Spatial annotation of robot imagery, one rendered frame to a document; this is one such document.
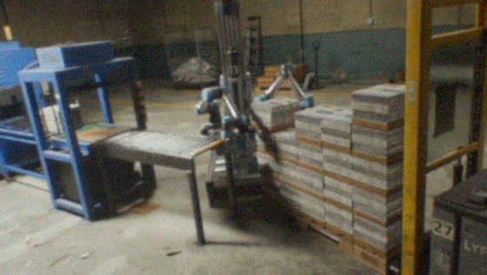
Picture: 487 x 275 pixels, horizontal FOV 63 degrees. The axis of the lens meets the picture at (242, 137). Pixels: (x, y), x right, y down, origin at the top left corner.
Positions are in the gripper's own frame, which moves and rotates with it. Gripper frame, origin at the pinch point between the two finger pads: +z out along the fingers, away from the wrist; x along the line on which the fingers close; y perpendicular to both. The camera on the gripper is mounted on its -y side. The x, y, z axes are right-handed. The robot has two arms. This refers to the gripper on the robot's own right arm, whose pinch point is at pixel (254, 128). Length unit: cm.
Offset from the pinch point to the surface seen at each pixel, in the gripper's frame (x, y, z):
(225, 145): 6.4, -10.4, -29.3
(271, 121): -21.2, 9.2, 4.6
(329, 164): -90, -13, 2
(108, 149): 88, -9, -112
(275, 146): -25.0, -13.4, 3.3
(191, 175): -12, -20, -76
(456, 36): -174, 79, 18
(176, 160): 2, -9, -81
